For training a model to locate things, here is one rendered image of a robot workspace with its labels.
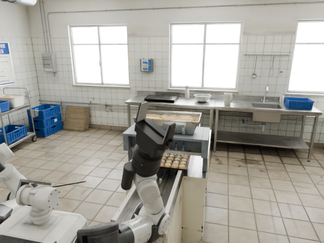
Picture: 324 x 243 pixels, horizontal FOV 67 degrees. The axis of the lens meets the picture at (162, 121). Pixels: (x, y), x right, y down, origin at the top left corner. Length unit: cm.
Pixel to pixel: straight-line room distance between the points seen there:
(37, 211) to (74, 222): 11
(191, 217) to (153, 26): 393
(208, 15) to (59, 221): 465
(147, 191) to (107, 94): 506
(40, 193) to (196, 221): 173
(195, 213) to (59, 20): 513
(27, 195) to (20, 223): 10
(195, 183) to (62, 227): 147
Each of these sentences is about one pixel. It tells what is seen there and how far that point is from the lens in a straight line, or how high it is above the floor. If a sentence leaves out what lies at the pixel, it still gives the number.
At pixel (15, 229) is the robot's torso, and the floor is 137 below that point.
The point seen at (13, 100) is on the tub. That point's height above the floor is 95.
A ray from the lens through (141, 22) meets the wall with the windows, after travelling 536.
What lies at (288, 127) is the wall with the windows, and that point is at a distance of 541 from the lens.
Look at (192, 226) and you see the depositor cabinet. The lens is 240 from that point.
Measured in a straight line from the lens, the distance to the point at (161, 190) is 193.
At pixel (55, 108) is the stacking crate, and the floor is 54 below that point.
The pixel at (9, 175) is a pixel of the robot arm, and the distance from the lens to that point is 115.
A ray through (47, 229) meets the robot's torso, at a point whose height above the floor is 137.
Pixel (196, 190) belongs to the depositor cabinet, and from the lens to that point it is 217.
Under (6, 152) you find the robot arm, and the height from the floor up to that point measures 151.
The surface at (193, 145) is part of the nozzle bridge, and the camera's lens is 208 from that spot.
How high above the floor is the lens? 188
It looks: 17 degrees down
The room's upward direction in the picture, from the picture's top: straight up
